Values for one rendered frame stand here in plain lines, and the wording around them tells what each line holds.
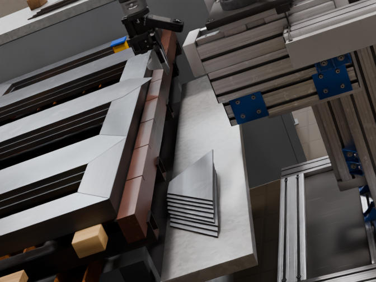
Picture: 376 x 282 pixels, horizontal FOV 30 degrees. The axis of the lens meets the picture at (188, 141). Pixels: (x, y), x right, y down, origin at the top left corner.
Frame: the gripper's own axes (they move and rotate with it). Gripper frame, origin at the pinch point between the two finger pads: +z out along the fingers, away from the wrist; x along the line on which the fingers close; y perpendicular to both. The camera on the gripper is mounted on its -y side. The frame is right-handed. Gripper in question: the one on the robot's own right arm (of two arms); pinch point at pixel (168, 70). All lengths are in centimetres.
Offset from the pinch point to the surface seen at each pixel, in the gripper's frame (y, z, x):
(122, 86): 16.1, 0.5, -3.1
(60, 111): 36.9, 0.6, -0.6
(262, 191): -6, 87, -76
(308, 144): -31, 87, -108
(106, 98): 20.7, 0.5, 3.3
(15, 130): 52, 1, 1
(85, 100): 28.6, 0.6, -2.7
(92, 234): 14, 5, 81
